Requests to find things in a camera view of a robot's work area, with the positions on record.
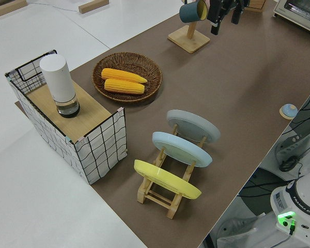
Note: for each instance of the gray plate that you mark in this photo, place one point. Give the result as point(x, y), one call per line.
point(196, 124)

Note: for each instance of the green lit plug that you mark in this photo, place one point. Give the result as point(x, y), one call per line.
point(292, 225)

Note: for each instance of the blue service bell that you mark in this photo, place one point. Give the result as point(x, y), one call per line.
point(288, 110)

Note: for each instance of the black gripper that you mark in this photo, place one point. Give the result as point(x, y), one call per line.
point(222, 7)

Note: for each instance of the yellow corn cob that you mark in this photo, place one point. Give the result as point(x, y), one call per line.
point(121, 75)
point(124, 86)

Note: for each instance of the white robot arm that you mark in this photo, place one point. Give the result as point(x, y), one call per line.
point(286, 204)

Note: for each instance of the wooden board shelf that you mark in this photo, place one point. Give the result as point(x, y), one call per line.
point(87, 111)

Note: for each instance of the wooden plate rack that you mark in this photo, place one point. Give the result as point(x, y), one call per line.
point(173, 206)

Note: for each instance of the wooden mug tree stand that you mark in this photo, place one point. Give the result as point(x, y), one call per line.
point(188, 38)

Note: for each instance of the wooden drawer box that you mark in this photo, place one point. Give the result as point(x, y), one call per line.
point(255, 4)

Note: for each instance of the yellow plate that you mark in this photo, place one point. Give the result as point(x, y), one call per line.
point(165, 178)

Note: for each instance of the light blue plate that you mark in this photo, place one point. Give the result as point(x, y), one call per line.
point(183, 149)

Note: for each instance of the brown table mat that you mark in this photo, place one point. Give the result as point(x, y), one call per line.
point(235, 85)

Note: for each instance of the brown wicker basket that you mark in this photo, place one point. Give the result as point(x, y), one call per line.
point(126, 60)

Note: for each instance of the teal mug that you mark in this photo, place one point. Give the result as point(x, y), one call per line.
point(189, 11)

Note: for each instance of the light wooden block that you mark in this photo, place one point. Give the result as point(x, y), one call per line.
point(90, 6)
point(2, 11)

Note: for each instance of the white toaster oven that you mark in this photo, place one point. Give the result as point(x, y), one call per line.
point(299, 13)

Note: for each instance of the white cylindrical bottle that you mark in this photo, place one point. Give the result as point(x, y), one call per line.
point(58, 80)

